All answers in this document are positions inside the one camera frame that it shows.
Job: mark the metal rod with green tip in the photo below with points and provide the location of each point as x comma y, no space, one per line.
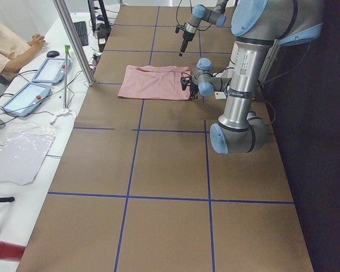
65,110

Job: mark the near blue teach pendant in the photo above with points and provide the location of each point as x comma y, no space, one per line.
26,100

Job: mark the red cylinder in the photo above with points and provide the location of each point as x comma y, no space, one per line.
11,252

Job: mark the blue teach pendant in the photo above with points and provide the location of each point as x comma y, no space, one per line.
26,100
51,71

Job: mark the pink Snoopy t-shirt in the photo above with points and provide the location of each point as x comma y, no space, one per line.
157,83

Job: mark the seated person in beige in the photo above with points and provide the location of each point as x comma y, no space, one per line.
15,52

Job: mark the black computer mouse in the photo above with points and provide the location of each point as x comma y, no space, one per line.
52,54

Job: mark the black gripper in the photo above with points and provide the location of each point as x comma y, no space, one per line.
186,36
194,90

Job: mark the brown paper table cover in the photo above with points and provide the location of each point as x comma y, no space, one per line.
139,187

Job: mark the black keyboard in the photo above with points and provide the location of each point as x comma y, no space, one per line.
81,30

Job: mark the clear plastic bag with paper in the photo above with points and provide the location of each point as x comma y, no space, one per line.
24,152

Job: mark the black box device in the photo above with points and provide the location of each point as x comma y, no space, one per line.
102,33

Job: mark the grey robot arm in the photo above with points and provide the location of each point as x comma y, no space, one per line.
256,25
200,13

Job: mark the aluminium frame post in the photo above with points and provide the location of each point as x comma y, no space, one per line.
68,24

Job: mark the far blue teach pendant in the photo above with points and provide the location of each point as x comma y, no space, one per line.
51,71

